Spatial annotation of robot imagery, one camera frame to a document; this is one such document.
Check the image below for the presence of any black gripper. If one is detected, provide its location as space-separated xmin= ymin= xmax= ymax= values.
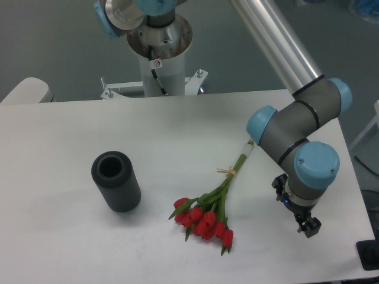
xmin=272 ymin=173 xmax=322 ymax=238

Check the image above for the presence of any red tulip bouquet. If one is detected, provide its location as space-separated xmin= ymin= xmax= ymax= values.
xmin=169 ymin=139 xmax=256 ymax=255

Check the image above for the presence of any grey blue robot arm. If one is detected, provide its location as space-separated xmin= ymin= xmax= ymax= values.
xmin=94 ymin=1 xmax=352 ymax=237

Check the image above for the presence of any black device at table edge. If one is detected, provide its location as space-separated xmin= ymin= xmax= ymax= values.
xmin=356 ymin=240 xmax=378 ymax=271

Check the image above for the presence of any black ribbed vase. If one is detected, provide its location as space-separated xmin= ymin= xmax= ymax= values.
xmin=91 ymin=151 xmax=141 ymax=212

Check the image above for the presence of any blue plastic bag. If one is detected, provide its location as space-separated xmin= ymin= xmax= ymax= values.
xmin=349 ymin=0 xmax=378 ymax=23

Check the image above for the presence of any white rounded chair part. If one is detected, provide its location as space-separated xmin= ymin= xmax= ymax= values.
xmin=1 ymin=77 xmax=54 ymax=106

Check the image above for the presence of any black floor cable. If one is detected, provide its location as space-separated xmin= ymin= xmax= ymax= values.
xmin=354 ymin=156 xmax=379 ymax=175

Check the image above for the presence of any white frame at right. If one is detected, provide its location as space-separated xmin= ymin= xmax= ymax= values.
xmin=348 ymin=101 xmax=379 ymax=151

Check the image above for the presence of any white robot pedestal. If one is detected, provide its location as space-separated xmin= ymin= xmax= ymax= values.
xmin=99 ymin=14 xmax=208 ymax=101

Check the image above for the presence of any black pedestal cable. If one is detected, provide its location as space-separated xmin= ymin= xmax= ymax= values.
xmin=147 ymin=44 xmax=169 ymax=97

